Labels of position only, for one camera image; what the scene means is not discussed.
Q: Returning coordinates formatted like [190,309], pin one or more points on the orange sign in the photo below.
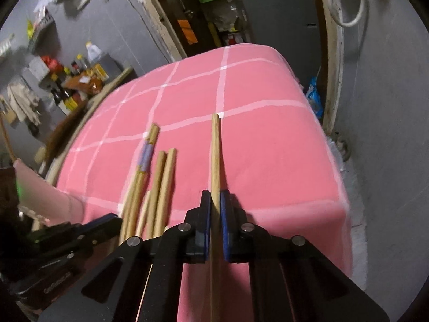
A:
[186,32]

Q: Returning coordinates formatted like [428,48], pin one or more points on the wooden door frame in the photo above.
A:
[331,73]

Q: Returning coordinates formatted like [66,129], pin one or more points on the thin pale wooden chopstick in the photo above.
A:
[144,211]

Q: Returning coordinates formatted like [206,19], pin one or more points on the grey metal cabinet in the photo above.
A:
[281,30]

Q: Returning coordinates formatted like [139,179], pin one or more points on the pink cup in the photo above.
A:
[43,194]

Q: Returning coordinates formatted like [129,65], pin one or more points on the hanging white cloth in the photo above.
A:
[21,102]

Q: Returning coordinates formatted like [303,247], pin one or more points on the red packet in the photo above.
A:
[52,64]

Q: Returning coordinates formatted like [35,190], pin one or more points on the pink checked cloth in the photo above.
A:
[268,141]

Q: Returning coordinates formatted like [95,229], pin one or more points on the yellow box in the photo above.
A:
[98,72]

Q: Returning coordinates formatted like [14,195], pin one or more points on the blue packet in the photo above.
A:
[314,95]

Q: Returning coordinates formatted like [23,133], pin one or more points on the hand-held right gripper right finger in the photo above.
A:
[225,234]

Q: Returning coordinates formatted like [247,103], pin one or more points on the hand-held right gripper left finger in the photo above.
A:
[207,231]

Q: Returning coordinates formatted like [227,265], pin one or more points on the dark sauce bottle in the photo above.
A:
[71,102]
[57,90]

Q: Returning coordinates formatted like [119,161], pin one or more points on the purple paper band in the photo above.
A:
[146,156]

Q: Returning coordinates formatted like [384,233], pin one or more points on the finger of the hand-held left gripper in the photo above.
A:
[60,236]
[105,220]

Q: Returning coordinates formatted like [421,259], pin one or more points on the white plastic jug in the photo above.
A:
[94,53]

